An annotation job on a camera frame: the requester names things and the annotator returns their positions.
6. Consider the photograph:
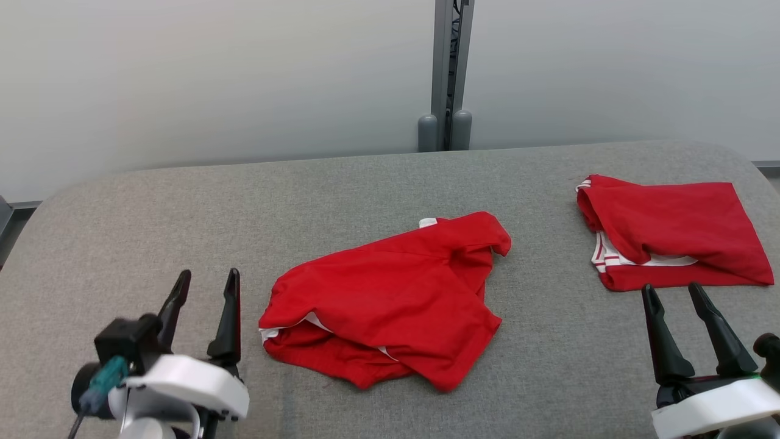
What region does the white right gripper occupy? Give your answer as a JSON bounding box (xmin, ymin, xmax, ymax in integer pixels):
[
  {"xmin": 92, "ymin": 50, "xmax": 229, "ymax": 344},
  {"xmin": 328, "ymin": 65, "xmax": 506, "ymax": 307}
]
[{"xmin": 641, "ymin": 282, "xmax": 780, "ymax": 438}]

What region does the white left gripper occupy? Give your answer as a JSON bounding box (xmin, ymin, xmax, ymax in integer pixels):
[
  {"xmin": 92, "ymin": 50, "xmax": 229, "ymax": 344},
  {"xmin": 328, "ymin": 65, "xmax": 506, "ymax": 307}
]
[{"xmin": 124, "ymin": 267, "xmax": 250, "ymax": 421}]

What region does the red basketball jersey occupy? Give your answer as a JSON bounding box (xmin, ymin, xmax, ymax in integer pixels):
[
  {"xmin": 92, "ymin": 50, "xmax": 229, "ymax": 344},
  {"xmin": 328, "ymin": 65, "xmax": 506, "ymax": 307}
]
[{"xmin": 576, "ymin": 174, "xmax": 776, "ymax": 292}]

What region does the red shorts white trim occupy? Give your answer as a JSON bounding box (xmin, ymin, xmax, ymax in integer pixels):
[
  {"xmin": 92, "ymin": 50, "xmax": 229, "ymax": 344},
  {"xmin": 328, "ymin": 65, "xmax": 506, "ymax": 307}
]
[{"xmin": 258, "ymin": 210, "xmax": 512, "ymax": 392}]

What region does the grey partition leg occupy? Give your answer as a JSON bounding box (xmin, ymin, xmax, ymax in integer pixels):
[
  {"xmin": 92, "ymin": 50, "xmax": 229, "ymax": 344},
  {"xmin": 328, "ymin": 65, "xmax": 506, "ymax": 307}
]
[{"xmin": 0, "ymin": 195, "xmax": 14, "ymax": 269}]

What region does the black cable teal plug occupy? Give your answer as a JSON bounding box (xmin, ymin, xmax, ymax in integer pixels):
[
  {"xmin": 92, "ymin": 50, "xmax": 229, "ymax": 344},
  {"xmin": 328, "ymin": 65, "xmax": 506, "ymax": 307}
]
[{"xmin": 67, "ymin": 357, "xmax": 130, "ymax": 439}]

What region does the grey cylindrical post foot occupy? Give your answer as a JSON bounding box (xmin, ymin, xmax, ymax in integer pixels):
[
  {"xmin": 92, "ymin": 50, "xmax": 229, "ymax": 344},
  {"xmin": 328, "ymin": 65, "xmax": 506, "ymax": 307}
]
[
  {"xmin": 417, "ymin": 114, "xmax": 439, "ymax": 152},
  {"xmin": 450, "ymin": 110, "xmax": 473, "ymax": 151}
]

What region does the grey metal partition post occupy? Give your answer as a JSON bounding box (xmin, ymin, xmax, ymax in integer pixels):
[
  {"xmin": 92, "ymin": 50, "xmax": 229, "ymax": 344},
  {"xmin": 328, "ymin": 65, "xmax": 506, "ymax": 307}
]
[{"xmin": 431, "ymin": 0, "xmax": 475, "ymax": 151}]

